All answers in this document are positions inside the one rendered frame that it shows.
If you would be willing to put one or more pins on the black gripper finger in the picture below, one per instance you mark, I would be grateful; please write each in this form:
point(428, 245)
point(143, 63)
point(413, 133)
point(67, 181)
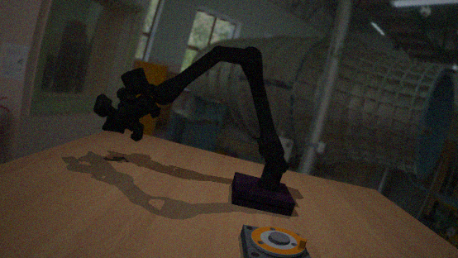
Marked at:
point(116, 128)
point(107, 125)

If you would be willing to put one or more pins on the orange round plate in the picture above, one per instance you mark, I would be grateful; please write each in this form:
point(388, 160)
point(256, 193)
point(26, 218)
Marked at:
point(295, 247)

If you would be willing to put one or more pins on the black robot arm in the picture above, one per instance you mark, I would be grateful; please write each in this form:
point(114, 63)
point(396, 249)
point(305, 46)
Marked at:
point(250, 59)

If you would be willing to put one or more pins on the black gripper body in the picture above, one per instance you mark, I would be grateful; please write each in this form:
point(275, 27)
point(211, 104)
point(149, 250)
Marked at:
point(122, 115)

